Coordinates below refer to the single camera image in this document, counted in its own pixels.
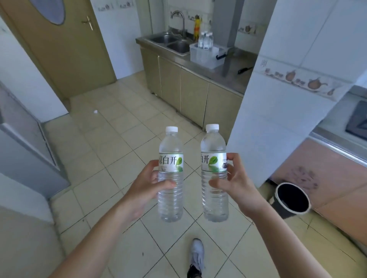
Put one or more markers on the clear plastic storage bin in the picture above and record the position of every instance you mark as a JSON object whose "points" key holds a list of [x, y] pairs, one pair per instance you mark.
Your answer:
{"points": [[203, 58]]}

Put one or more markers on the black trash bin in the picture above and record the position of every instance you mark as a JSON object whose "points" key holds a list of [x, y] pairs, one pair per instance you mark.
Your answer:
{"points": [[292, 197]]}

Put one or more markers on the person's left hand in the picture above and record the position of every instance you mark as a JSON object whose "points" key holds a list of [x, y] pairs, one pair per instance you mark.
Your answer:
{"points": [[140, 197]]}

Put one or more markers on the person's right forearm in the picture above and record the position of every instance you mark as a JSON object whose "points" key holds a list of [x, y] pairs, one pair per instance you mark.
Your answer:
{"points": [[289, 249]]}

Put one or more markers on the olive kitchen cabinet door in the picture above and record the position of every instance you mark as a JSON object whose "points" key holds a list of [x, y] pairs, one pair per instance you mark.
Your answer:
{"points": [[194, 98], [150, 70], [169, 84], [222, 111]]}

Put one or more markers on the grey cabinet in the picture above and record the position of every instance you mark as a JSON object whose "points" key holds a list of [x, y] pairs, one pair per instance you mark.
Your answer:
{"points": [[25, 143]]}

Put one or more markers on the black gas stove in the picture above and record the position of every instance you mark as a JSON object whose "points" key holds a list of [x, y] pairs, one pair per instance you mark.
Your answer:
{"points": [[358, 123]]}

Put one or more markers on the person's left forearm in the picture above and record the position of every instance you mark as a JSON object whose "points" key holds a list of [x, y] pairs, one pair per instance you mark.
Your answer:
{"points": [[91, 249]]}

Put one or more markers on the black trouser leg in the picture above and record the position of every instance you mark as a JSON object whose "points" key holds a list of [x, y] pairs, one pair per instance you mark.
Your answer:
{"points": [[193, 273]]}

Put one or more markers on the person's right hand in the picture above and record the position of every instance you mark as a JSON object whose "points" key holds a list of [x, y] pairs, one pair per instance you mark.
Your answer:
{"points": [[246, 194]]}

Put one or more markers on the yellow detergent bottle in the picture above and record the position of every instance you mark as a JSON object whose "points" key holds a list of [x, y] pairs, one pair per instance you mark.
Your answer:
{"points": [[197, 28]]}

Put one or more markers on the stainless steel double sink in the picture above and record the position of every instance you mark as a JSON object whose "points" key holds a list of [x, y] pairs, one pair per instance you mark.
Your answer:
{"points": [[177, 45]]}

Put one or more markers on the curved metal faucet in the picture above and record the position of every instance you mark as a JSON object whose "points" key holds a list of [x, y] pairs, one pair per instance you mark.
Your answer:
{"points": [[183, 23]]}

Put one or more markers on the pink patterned cabinet front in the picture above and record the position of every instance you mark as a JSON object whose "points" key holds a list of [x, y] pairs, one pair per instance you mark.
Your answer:
{"points": [[329, 177]]}

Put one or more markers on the grey sneaker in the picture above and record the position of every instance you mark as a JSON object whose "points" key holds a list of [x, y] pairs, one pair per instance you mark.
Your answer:
{"points": [[197, 252]]}

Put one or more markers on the brown wooden door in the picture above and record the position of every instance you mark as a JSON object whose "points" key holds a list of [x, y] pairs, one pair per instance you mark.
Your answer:
{"points": [[66, 51]]}

